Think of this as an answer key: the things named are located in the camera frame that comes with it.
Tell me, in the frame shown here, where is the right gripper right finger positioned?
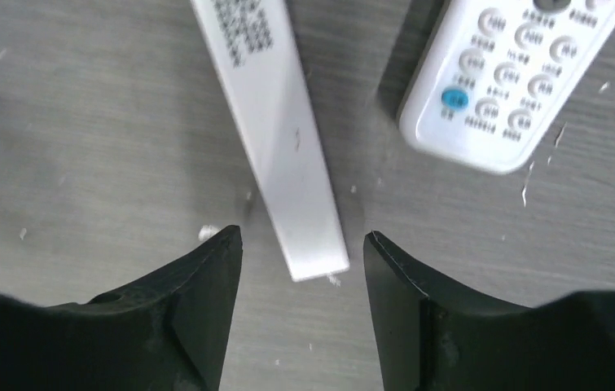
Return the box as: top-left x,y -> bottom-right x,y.
363,231 -> 615,390

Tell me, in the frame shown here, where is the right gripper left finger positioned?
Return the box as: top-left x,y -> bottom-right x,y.
0,226 -> 243,390

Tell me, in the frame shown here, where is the white beige remote control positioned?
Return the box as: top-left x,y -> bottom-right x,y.
398,0 -> 615,174

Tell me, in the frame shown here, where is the white remote back cover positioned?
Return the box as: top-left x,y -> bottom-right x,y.
191,1 -> 349,282

